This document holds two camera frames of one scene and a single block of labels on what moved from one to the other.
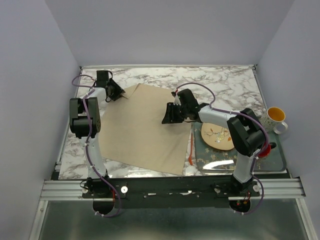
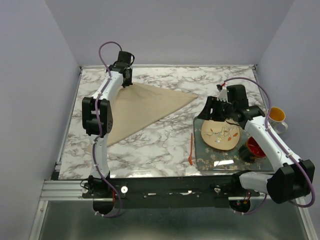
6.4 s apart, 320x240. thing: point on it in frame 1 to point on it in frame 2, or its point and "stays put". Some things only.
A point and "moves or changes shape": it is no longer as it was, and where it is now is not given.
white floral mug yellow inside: x=272 y=120 stays put
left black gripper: x=118 y=90 to x=128 y=82
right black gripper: x=169 y=117 to x=212 y=102
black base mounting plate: x=132 y=192 stays put
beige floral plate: x=218 y=136 stays put
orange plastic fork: x=190 y=157 stays put
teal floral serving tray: x=210 y=160 stays put
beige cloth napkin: x=132 y=132 moves or changes shape
